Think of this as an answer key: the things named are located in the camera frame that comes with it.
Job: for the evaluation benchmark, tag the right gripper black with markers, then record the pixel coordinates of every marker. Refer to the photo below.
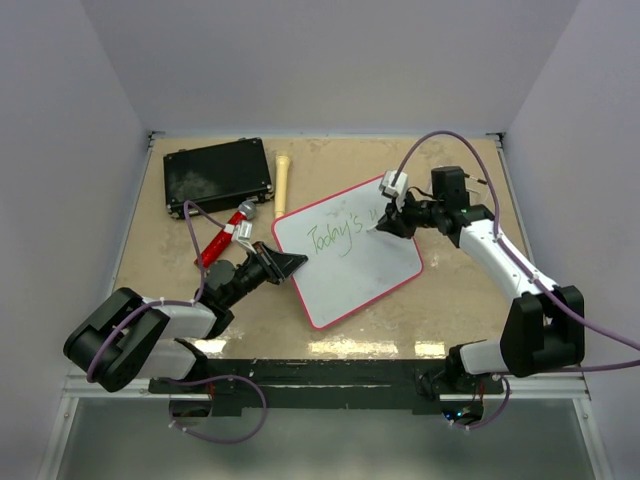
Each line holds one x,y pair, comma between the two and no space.
392,222

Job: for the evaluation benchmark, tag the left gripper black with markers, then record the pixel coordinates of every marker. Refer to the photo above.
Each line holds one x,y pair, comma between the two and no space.
276,265

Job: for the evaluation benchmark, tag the pink framed whiteboard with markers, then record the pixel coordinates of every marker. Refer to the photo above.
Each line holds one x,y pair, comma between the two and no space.
348,268

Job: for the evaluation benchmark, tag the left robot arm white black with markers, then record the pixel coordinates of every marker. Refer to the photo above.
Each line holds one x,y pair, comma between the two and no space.
130,336

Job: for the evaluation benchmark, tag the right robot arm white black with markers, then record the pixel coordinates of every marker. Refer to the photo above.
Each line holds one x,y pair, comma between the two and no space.
540,334

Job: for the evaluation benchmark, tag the cream toy microphone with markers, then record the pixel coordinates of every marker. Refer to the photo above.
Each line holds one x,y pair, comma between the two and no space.
282,165

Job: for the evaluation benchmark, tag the black hard case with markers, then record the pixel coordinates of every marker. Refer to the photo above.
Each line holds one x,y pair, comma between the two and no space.
217,177

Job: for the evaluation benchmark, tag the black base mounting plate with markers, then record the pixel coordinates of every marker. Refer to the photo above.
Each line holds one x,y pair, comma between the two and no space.
417,385

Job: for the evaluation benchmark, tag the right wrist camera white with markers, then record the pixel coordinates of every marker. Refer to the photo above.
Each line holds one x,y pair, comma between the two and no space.
394,186

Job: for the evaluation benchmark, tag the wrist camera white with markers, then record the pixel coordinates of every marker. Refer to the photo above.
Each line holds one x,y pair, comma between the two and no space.
241,235
394,186

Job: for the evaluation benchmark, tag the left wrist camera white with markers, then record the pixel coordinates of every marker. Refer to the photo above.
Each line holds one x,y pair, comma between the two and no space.
241,235

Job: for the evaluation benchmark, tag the wire whiteboard stand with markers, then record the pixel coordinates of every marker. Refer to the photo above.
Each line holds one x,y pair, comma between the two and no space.
475,180

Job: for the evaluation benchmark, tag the aluminium frame rail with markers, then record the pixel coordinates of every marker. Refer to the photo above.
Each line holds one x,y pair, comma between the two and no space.
74,388

